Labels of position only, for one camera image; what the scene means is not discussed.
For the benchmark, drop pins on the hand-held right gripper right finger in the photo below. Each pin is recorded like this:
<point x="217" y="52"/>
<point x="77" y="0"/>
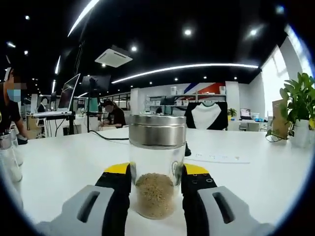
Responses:
<point x="204" y="211"/>

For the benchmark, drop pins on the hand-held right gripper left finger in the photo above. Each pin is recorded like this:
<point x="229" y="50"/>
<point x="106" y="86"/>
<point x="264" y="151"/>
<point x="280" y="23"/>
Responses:
<point x="93" y="211"/>

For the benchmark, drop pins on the tall seasoning bottle brown contents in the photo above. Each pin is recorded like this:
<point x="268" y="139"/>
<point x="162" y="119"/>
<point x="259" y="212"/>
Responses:
<point x="157" y="137"/>

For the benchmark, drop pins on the tall seasoning bottle cream contents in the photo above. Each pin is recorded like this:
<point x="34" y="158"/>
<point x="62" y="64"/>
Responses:
<point x="11" y="172"/>

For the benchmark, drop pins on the small seasoning bottle white contents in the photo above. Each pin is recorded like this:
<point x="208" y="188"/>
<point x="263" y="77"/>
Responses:
<point x="14" y="134"/>

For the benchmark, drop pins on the black laptop stand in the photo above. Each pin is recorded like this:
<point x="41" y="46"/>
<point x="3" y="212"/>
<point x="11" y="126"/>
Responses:
<point x="71" y="125"/>

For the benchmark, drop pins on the black and white shirt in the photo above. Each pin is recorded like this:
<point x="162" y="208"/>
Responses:
<point x="206" y="118"/>

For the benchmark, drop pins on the small plant in yellow pot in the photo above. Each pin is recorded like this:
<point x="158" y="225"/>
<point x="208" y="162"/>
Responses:
<point x="232" y="113"/>

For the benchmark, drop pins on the small background laptop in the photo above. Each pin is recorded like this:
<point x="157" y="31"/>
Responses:
<point x="245" y="113"/>

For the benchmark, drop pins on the shelf with white storage bins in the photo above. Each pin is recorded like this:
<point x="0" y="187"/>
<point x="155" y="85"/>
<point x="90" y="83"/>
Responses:
<point x="187" y="98"/>

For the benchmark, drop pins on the open silver laptop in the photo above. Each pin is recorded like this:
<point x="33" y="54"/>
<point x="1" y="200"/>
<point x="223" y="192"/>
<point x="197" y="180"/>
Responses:
<point x="67" y="96"/>

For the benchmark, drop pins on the brown cardboard board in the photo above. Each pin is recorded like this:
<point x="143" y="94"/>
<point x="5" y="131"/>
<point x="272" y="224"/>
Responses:
<point x="279" y="118"/>

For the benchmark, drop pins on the white plant pot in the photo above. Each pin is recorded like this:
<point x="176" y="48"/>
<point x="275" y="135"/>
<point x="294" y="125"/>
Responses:
<point x="302" y="135"/>

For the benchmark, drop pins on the large green potted plant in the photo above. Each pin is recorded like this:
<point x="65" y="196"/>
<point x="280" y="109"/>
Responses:
<point x="297" y="98"/>

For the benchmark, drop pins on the ceiling air conditioner unit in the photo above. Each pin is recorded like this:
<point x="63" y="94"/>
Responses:
<point x="114" y="56"/>

